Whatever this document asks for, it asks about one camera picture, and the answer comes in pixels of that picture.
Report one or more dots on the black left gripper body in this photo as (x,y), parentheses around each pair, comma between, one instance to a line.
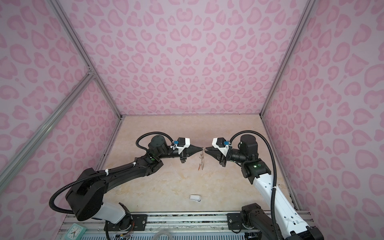
(183,158)

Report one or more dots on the small white plastic object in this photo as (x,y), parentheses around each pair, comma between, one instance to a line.
(195,198)

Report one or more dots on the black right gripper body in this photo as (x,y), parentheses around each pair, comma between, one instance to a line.
(224,159)

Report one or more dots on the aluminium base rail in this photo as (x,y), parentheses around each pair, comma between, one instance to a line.
(181,225)

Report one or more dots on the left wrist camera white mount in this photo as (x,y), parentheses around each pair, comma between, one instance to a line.
(180,145)

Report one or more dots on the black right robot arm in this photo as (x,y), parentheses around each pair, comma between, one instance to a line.
(283,222)

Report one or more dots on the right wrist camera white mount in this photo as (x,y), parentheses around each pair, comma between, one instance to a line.
(222,145)

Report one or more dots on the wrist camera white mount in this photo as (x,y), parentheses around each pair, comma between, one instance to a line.
(222,145)
(180,145)

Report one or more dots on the teal alarm clock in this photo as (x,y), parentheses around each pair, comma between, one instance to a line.
(75,232)

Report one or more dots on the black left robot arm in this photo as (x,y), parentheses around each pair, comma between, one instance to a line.
(85,196)

